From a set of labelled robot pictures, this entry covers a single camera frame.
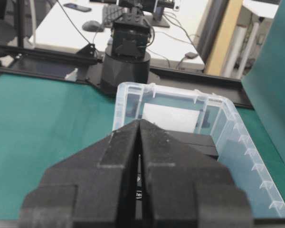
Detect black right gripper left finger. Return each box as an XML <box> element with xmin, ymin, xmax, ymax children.
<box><xmin>18</xmin><ymin>120</ymin><xmax>140</xmax><ymax>228</ymax></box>

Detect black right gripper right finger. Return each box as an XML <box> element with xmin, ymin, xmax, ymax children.
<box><xmin>140</xmin><ymin>120</ymin><xmax>254</xmax><ymax>228</ymax></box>

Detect black RealSense D415 box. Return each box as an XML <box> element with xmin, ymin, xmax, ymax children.
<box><xmin>135</xmin><ymin>130</ymin><xmax>219</xmax><ymax>207</ymax></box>

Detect clear plastic storage case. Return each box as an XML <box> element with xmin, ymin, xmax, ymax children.
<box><xmin>113</xmin><ymin>82</ymin><xmax>285</xmax><ymax>219</ymax></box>

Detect green table cloth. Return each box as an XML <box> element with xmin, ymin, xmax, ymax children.
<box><xmin>0</xmin><ymin>74</ymin><xmax>114</xmax><ymax>220</ymax></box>

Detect black computer mouse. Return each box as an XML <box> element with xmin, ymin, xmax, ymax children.
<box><xmin>82</xmin><ymin>20</ymin><xmax>104</xmax><ymax>32</ymax></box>

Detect white background desk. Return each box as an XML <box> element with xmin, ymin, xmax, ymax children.
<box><xmin>32</xmin><ymin>0</ymin><xmax>205</xmax><ymax>70</ymax></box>

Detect black monitor stand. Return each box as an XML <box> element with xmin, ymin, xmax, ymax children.
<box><xmin>143</xmin><ymin>5</ymin><xmax>170</xmax><ymax>28</ymax></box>

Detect black keyboard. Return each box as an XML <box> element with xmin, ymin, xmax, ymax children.
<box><xmin>102</xmin><ymin>4</ymin><xmax>125</xmax><ymax>28</ymax></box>

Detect black smartphone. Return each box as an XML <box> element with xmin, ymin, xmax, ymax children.
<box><xmin>63</xmin><ymin>3</ymin><xmax>92</xmax><ymax>12</ymax></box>

